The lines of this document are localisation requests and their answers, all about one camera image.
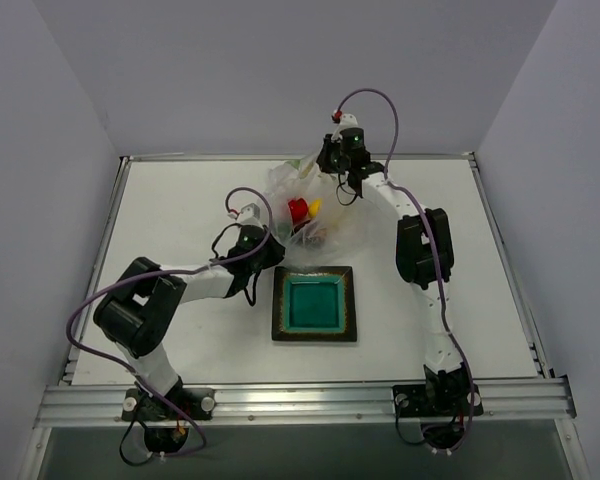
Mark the translucent plastic bag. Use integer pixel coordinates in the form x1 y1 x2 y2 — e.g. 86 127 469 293
265 153 371 270

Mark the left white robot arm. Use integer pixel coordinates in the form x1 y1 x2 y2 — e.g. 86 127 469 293
93 225 285 419

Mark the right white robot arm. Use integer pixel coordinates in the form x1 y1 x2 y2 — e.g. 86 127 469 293
317 127 473 413

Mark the green fake fruit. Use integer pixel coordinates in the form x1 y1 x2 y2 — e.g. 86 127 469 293
276 223 293 239

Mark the dark purple fake fruit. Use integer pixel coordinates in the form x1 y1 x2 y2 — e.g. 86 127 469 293
299 224 328 249

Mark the red fake apple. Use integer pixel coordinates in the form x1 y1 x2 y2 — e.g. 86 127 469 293
287 198 309 225

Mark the yellow fake lemon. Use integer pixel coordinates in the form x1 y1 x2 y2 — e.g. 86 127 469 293
308 198 322 218

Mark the teal square ceramic plate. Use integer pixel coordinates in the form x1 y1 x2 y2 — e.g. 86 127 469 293
271 266 358 343

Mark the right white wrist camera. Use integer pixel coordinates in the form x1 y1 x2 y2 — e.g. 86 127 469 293
331 110 359 141

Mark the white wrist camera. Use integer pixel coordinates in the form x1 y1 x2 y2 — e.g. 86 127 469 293
331 110 359 141
227 203 261 226

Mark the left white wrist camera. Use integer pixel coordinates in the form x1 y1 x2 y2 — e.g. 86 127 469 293
227 203 261 226

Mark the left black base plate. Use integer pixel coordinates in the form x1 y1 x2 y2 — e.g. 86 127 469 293
121 385 217 422

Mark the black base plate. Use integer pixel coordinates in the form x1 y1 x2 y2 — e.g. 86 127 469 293
392 383 471 418
121 385 217 422

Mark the aluminium mounting rail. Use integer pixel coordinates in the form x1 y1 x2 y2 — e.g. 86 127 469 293
34 378 576 428

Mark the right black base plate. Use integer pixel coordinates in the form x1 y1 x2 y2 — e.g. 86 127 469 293
392 383 471 418

